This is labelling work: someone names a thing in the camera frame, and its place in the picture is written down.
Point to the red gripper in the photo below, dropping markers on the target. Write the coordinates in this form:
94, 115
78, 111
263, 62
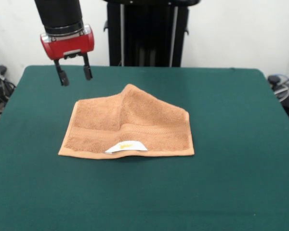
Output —
69, 47

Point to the orange terry towel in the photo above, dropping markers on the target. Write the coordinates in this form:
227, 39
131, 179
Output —
135, 125

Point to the dark green table cloth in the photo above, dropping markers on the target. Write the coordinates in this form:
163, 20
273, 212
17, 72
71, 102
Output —
50, 187

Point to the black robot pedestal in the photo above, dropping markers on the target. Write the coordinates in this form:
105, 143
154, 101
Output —
147, 36

